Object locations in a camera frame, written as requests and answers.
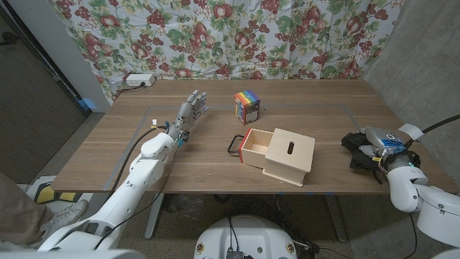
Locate yellow and black object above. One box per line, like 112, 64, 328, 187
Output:
34, 181, 78, 204

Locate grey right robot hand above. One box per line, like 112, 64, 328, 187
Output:
358, 126, 409, 161

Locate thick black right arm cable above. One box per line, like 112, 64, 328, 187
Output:
404, 114, 460, 150

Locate person's beige trouser leg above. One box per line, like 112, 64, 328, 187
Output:
0, 172, 46, 245

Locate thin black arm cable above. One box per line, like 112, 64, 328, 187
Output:
93, 143, 180, 250
402, 212, 420, 259

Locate grey metal table leg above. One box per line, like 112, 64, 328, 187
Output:
325, 194, 349, 244
144, 194, 165, 240

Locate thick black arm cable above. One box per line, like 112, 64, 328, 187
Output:
107, 125, 170, 195
404, 114, 460, 150

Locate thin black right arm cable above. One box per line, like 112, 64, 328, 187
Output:
402, 212, 420, 259

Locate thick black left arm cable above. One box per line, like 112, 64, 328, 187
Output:
107, 125, 170, 195

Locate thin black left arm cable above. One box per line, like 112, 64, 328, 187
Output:
93, 143, 180, 250

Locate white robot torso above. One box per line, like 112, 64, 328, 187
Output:
193, 214, 298, 259

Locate rainbow card game box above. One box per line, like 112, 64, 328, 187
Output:
234, 89, 261, 126

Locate dark brown door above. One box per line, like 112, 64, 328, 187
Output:
0, 6, 91, 184

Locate wooden box with slot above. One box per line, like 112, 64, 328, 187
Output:
262, 127, 316, 188

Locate black shorts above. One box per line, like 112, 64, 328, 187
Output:
341, 131, 421, 185

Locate black power strip cable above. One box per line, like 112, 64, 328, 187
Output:
114, 83, 147, 101

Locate black door handle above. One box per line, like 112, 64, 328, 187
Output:
0, 31, 19, 46

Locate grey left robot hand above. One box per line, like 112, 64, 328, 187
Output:
167, 89, 209, 147

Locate blue tape patch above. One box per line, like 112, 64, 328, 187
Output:
78, 97, 98, 112

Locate white tag on cable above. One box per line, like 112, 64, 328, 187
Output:
397, 123, 426, 141

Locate white sneaker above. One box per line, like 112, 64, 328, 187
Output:
39, 199, 89, 233

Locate floral fruit backdrop cloth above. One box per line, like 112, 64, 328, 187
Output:
48, 0, 405, 104

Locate wooden drawer with black handle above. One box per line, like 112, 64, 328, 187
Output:
227, 127, 275, 169

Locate white power strip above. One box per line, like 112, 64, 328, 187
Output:
125, 73, 157, 87

